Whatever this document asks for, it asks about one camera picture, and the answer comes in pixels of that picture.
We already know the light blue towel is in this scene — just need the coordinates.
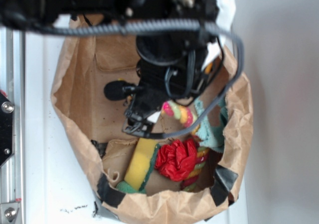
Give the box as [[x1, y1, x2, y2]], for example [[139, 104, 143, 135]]
[[195, 99, 228, 153]]

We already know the black foam microphone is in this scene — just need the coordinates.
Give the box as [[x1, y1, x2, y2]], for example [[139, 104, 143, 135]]
[[104, 80, 144, 101]]

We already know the green textured ball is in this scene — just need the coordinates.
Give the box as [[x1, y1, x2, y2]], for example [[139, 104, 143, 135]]
[[116, 181, 137, 194]]

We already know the black mounting bracket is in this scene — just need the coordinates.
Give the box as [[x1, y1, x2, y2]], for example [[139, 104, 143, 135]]
[[0, 90, 14, 167]]

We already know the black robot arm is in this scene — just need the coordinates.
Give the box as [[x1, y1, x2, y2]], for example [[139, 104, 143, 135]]
[[0, 0, 220, 139]]

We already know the multicolored twisted rope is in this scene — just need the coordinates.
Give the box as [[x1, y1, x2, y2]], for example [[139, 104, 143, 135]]
[[160, 101, 210, 192]]

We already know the gray braided cable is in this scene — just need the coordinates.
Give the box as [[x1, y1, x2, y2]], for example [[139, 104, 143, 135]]
[[32, 18, 245, 140]]

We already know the brown paper-lined bin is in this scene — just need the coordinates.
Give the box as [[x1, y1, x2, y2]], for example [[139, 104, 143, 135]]
[[51, 35, 253, 224]]

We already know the yellow and green sponge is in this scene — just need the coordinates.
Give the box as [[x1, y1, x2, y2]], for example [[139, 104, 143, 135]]
[[124, 138, 160, 193]]

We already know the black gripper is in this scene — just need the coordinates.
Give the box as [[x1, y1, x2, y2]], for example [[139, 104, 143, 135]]
[[121, 32, 219, 137]]

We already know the silver aluminum frame rail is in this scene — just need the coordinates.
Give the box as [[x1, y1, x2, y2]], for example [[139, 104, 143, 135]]
[[0, 28, 25, 224]]

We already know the red crumpled cloth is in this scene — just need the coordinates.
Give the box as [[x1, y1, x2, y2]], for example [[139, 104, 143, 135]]
[[155, 139, 197, 182]]

